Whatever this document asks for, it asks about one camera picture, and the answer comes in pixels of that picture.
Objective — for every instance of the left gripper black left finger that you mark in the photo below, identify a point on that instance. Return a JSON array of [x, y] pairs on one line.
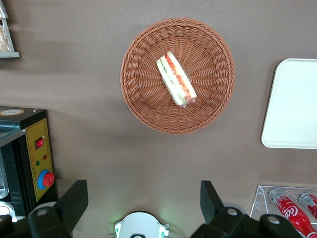
[[71, 203]]

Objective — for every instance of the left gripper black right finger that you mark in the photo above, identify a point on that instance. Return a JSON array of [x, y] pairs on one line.
[[213, 205]]

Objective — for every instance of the triangle sandwich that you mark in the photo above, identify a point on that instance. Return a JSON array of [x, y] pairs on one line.
[[175, 79]]

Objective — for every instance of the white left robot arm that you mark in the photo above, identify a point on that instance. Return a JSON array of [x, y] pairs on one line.
[[141, 225]]

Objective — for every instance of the brown round wicker basket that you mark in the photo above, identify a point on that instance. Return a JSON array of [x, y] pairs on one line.
[[148, 99]]

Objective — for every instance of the cream rectangular plastic tray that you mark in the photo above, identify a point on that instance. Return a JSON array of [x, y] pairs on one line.
[[292, 104]]

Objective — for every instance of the grey snack display tray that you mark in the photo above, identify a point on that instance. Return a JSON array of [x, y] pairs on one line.
[[11, 53]]

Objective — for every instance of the clear acrylic bottle rack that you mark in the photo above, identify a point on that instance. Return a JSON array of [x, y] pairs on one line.
[[260, 200]]

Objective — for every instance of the steel cabinet pan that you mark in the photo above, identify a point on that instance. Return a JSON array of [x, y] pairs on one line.
[[7, 210], [3, 178]]

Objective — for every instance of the black warming cabinet yellow panel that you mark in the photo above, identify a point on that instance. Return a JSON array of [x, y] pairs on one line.
[[39, 138]]

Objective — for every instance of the red cola bottle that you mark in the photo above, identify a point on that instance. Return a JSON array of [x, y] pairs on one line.
[[310, 203], [289, 210]]

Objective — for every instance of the clear beige snack packet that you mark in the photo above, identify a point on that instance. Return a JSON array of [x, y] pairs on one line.
[[5, 39]]

